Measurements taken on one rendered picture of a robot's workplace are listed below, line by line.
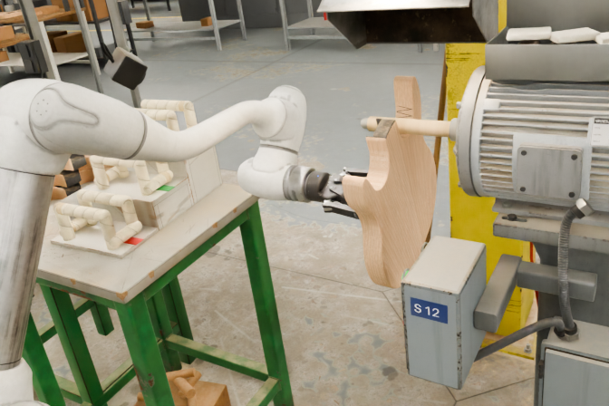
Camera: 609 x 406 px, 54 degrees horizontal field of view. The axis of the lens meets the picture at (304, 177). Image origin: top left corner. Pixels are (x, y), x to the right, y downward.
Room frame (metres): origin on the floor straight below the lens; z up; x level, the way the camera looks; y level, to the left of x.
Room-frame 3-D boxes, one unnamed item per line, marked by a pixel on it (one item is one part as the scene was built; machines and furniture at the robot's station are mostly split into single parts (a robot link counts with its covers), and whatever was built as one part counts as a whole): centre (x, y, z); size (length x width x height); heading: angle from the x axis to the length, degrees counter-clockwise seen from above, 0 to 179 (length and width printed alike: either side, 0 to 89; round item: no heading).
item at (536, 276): (0.88, -0.43, 1.02); 0.13 x 0.04 x 0.04; 56
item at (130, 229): (1.41, 0.49, 0.96); 0.11 x 0.03 x 0.03; 150
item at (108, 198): (1.49, 0.55, 1.04); 0.20 x 0.03 x 0.03; 59
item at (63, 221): (1.47, 0.67, 0.99); 0.03 x 0.03 x 0.09
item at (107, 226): (1.38, 0.52, 0.99); 0.03 x 0.03 x 0.09
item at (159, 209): (1.59, 0.49, 0.98); 0.27 x 0.16 x 0.09; 60
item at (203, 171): (1.73, 0.41, 1.02); 0.27 x 0.15 x 0.17; 60
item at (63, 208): (1.42, 0.60, 1.04); 0.20 x 0.03 x 0.03; 59
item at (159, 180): (1.55, 0.41, 1.04); 0.11 x 0.03 x 0.03; 150
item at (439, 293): (0.82, -0.29, 0.99); 0.24 x 0.21 x 0.26; 56
